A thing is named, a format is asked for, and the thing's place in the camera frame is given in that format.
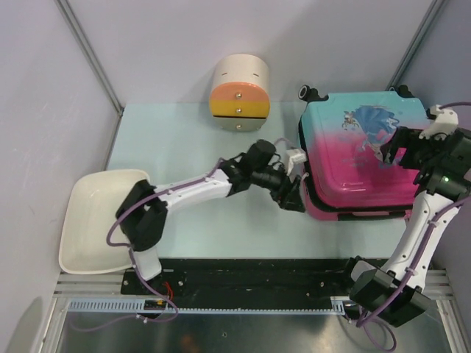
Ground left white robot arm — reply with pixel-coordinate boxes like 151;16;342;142
109;139;307;294

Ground white rectangular tray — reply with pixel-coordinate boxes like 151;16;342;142
58;169;149;275

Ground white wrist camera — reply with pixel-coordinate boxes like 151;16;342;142
285;148;307;175
419;105;458;140

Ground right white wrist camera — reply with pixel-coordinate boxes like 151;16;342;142
419;105;458;140

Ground cream round drawer cabinet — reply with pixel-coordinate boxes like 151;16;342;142
209;54;270;132

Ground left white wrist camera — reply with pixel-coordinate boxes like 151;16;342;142
285;148;307;175

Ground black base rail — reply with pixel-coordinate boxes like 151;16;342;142
121;258;353;309

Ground grey slotted cable duct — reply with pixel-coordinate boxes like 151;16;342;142
68;296;347;315

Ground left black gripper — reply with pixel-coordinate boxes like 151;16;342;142
250;160;305;211

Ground pink and teal kids suitcase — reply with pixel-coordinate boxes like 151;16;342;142
298;85;428;221

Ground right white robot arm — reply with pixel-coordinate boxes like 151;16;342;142
339;126;470;327

